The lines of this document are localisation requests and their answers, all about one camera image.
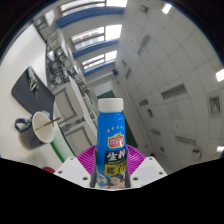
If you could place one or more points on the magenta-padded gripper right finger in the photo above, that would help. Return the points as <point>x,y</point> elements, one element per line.
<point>148,170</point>

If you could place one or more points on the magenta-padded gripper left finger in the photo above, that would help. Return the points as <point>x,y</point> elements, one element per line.
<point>71,171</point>

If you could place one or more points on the blue white-capped drink bottle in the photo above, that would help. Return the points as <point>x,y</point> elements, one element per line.
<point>111,126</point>

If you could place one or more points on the gold stirring stick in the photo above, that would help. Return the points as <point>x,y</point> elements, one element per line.
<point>50,123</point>

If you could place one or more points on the dark blue mug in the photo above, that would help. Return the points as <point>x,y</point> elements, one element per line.
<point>28,136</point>

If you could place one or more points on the group of ceiling lights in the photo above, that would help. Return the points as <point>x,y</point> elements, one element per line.
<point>173,91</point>

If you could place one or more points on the dark grey flat pad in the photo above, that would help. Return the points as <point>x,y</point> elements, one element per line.
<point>30,96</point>

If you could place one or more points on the group of classroom chairs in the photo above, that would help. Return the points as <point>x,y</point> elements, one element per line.
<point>63,73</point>

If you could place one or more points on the blue window curtain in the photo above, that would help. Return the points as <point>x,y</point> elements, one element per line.
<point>96,48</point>
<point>100,67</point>
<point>90,13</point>

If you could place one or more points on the tall classroom window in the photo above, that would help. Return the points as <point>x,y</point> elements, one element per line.
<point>86,4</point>
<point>108,56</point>
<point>111,31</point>

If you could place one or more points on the black wall speaker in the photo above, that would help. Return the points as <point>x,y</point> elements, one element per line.
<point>115,71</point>

